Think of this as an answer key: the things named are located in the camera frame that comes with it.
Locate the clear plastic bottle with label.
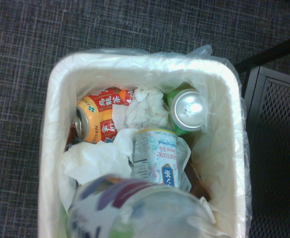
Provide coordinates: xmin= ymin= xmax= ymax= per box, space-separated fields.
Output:
xmin=65 ymin=173 xmax=218 ymax=238

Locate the brown wrapper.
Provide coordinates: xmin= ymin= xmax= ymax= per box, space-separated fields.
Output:
xmin=183 ymin=158 xmax=212 ymax=201

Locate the white jasmine tea can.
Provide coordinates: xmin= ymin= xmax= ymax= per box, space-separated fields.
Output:
xmin=130 ymin=126 xmax=180 ymax=188

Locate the orange red tea can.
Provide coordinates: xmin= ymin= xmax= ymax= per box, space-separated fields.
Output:
xmin=69 ymin=86 xmax=136 ymax=145

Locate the wooden coffee table black frame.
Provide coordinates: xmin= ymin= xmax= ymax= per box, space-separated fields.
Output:
xmin=233 ymin=32 xmax=290 ymax=238

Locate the white trash bin with liner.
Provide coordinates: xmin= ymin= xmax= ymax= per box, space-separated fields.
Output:
xmin=37 ymin=44 xmax=253 ymax=238

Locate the green drink can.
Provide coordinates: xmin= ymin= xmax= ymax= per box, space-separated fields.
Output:
xmin=165 ymin=83 xmax=210 ymax=136

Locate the crumpled white tissue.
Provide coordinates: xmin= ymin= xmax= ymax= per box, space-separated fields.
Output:
xmin=58 ymin=127 xmax=135 ymax=211
xmin=111 ymin=85 xmax=171 ymax=131

